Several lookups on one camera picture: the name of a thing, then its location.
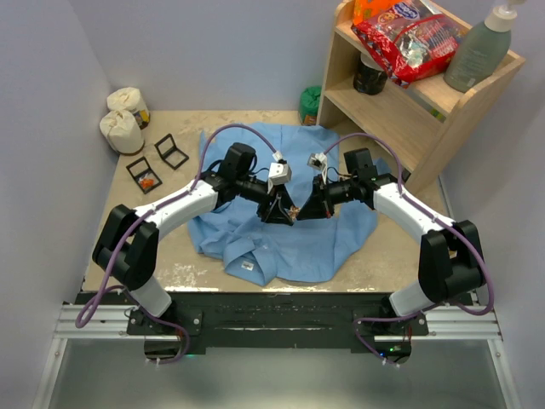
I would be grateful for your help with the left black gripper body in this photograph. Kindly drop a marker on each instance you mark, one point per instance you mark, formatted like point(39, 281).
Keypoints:
point(256, 191)

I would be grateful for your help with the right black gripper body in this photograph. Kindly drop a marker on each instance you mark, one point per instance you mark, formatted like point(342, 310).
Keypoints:
point(340, 192)

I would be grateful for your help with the blue button shirt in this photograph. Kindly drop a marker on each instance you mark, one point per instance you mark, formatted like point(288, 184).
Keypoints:
point(310, 251)

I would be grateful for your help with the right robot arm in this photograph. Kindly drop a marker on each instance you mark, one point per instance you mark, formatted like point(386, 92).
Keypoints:
point(450, 260)

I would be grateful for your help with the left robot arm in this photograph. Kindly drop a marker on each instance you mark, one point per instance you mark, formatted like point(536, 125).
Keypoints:
point(128, 244)

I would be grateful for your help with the wooden shelf unit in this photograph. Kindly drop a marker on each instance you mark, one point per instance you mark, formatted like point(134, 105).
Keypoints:
point(425, 124)

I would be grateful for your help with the black stand rear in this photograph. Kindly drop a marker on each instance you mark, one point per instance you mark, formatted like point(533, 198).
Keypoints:
point(169, 152)

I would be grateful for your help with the black stand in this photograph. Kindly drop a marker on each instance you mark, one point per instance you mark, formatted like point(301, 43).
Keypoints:
point(140, 169)
point(169, 152)

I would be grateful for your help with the green lidded container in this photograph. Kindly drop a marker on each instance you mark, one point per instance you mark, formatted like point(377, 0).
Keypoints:
point(309, 105)

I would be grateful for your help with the dark jar on shelf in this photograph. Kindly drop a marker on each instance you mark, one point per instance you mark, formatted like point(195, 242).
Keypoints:
point(369, 77)

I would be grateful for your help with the black stand front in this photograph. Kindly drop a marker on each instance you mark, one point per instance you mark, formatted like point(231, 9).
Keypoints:
point(140, 169)

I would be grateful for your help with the white cloth bag front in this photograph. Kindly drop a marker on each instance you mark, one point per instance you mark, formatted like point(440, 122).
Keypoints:
point(122, 132)

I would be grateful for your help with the white cloth bag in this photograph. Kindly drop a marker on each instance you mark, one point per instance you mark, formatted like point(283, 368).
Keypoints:
point(130, 99)
point(122, 132)

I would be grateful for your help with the red candy bag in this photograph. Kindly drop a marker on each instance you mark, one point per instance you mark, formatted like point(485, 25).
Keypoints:
point(410, 40)

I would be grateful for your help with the white cloth bag rear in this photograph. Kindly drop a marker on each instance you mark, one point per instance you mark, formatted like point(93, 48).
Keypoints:
point(130, 99)

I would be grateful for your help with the green pump bottle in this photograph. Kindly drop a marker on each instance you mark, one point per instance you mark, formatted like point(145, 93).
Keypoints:
point(483, 48)

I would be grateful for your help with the orange snack box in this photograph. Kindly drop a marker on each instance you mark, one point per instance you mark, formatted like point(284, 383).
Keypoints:
point(366, 9)

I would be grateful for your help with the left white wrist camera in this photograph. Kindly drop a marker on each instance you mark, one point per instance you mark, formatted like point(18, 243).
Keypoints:
point(278, 174)

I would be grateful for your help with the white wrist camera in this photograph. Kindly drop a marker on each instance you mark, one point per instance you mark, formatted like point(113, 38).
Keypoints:
point(278, 174)
point(318, 161)

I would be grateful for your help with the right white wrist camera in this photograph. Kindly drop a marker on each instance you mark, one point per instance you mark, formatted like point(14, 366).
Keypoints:
point(318, 161)

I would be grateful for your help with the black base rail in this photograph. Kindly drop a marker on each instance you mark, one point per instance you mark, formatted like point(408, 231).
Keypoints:
point(198, 321)

